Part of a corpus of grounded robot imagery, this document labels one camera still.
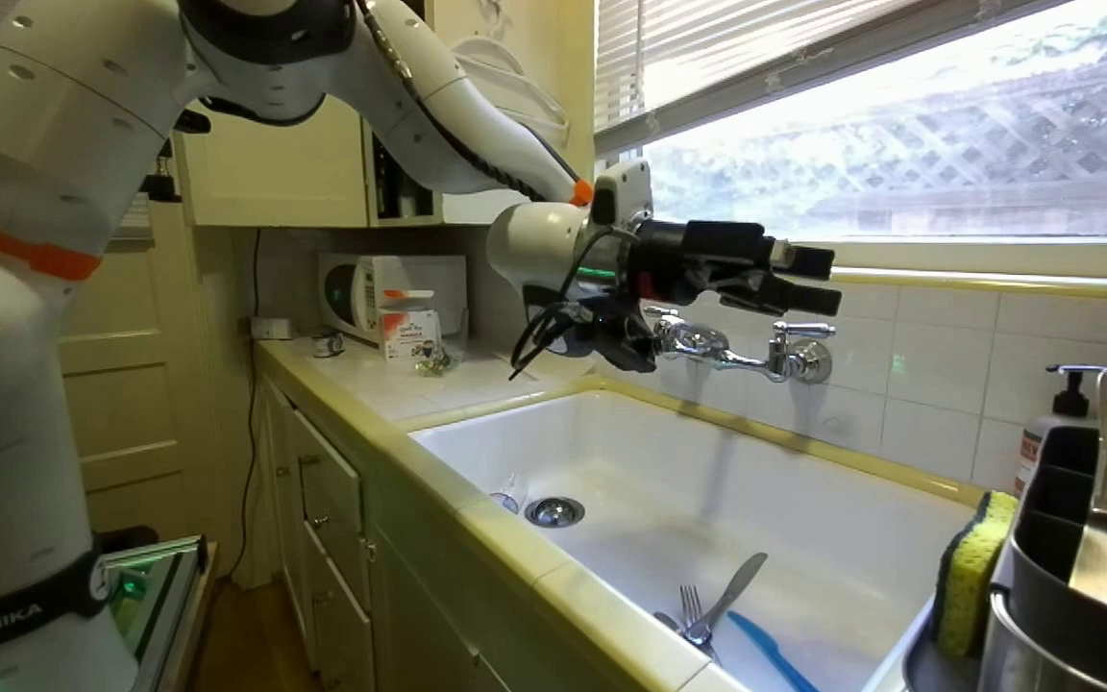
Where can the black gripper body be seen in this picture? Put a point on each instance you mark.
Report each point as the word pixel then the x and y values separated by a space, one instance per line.
pixel 702 262

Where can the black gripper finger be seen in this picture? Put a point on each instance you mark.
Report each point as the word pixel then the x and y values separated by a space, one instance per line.
pixel 804 258
pixel 787 294

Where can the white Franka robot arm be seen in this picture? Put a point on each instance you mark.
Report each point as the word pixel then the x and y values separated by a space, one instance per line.
pixel 40 101

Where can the white kitchen sink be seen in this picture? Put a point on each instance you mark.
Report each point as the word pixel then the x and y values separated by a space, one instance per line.
pixel 654 514

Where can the metal sink drain strainer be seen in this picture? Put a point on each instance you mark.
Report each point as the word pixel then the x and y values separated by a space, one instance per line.
pixel 554 508

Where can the silver fork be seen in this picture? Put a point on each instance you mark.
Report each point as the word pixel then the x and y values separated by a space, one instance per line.
pixel 689 613

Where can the window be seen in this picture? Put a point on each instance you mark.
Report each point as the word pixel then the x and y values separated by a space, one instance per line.
pixel 914 168

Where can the white window blind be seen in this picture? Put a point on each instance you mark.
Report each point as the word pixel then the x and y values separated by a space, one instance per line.
pixel 731 53

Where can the soap pump bottle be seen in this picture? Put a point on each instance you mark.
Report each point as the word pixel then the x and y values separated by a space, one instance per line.
pixel 1037 455

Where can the white red small box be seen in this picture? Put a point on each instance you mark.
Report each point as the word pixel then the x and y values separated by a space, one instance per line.
pixel 400 319

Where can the yellow green sponge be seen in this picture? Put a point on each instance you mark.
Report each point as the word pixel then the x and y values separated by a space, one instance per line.
pixel 971 579

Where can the white countertop appliance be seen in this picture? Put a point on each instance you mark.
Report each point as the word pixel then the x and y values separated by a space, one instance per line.
pixel 357 294

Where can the blue plastic knife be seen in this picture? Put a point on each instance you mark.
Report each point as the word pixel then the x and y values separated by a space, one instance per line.
pixel 771 651

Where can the metal pot with utensils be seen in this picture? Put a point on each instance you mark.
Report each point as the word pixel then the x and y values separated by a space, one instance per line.
pixel 1055 579

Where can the steel pot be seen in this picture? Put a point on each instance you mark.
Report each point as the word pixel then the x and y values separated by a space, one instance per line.
pixel 1030 656

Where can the cream lower kitchen cabinets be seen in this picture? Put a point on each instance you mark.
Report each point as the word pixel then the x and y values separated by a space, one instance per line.
pixel 325 514

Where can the cream panelled door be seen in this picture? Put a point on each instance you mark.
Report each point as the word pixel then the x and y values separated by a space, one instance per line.
pixel 134 410

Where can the green lit control box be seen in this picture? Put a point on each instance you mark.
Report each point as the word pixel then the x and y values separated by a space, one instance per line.
pixel 145 599

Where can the chrome wall faucet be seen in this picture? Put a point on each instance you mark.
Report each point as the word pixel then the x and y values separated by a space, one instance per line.
pixel 759 349

